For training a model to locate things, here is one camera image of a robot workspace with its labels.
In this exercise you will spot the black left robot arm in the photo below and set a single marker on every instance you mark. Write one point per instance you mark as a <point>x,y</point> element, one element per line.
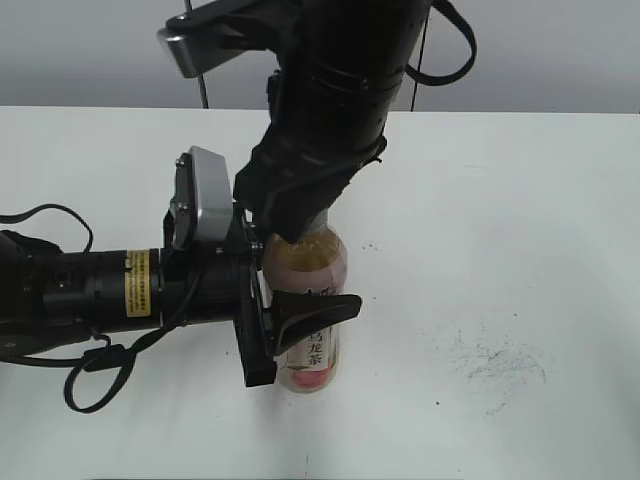
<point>51,299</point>

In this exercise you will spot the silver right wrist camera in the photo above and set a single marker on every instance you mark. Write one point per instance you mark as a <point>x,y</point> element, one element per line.
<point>210,35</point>

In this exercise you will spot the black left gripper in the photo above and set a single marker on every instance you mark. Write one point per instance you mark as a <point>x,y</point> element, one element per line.
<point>216,281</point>

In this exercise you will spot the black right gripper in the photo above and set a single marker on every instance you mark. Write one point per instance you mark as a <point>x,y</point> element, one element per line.
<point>296,171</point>

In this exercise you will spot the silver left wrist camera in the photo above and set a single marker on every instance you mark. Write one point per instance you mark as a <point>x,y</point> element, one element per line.
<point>202,205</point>

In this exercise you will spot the grey bottle cap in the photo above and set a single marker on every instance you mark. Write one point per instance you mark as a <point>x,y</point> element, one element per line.
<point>318,224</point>

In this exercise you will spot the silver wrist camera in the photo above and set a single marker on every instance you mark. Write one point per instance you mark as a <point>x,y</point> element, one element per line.
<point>210,35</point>
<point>202,205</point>

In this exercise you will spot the peach oolong tea bottle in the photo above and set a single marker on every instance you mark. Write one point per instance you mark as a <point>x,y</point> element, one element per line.
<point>316,264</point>

